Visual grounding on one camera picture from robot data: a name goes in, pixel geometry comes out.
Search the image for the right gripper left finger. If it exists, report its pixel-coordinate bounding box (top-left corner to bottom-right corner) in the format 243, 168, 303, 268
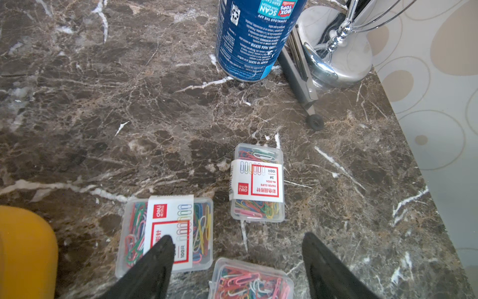
100, 235, 175, 299

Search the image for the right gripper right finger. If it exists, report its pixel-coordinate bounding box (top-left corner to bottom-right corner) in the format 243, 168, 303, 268
302, 232, 378, 299

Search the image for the clear paper clip box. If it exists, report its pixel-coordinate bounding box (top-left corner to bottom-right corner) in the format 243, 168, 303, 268
229, 143, 285, 223
115, 195, 214, 278
209, 257, 294, 299

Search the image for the yellow plastic storage tray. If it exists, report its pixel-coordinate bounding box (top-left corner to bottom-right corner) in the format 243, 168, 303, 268
1, 206, 59, 299

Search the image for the black tool on table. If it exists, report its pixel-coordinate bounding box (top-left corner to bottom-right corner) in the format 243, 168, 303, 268
278, 27, 324, 132

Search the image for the chrome hook stand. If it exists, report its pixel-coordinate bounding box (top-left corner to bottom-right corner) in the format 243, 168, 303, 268
296, 1, 415, 87

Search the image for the blue tin can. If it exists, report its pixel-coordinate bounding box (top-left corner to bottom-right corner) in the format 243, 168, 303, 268
215, 0, 307, 82

